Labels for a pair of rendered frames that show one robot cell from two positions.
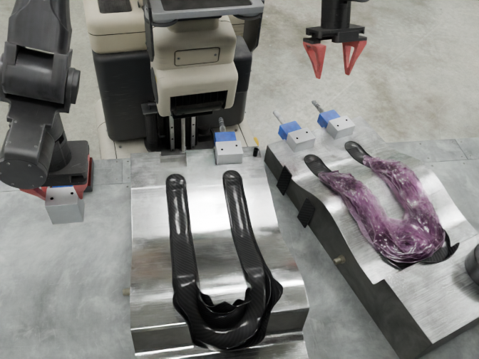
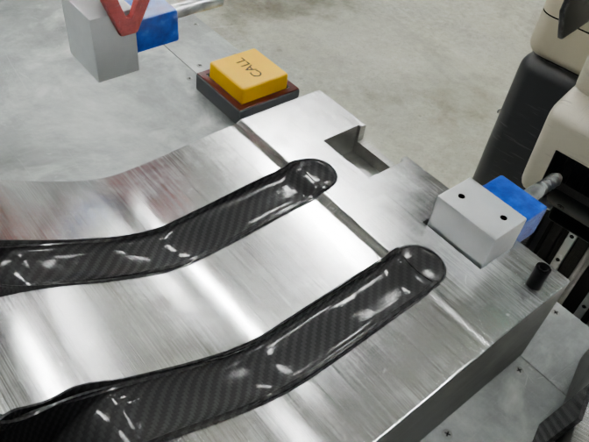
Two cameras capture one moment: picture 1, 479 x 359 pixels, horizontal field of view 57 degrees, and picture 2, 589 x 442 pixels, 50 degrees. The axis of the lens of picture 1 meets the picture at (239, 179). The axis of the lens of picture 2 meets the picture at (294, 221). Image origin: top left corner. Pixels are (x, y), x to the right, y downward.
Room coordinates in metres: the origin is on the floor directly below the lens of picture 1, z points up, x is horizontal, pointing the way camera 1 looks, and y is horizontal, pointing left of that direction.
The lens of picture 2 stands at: (0.33, -0.19, 1.20)
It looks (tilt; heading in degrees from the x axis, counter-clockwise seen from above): 45 degrees down; 60
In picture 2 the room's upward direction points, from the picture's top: 9 degrees clockwise
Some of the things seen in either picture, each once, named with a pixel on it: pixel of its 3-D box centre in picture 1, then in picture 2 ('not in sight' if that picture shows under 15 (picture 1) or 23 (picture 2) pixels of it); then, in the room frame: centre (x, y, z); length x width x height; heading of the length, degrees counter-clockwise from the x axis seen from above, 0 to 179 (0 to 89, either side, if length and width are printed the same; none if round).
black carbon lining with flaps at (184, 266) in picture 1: (217, 241); (173, 295); (0.39, 0.02, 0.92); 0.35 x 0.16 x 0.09; 16
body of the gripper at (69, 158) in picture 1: (48, 149); not in sight; (0.41, 0.28, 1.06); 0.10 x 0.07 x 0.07; 105
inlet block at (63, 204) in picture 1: (68, 182); (153, 17); (0.45, 0.29, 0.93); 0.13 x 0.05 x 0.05; 15
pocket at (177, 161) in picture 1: (173, 164); (361, 167); (0.57, 0.13, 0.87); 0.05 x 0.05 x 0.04; 16
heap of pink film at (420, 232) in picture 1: (387, 198); not in sight; (0.55, -0.29, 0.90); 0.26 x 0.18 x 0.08; 33
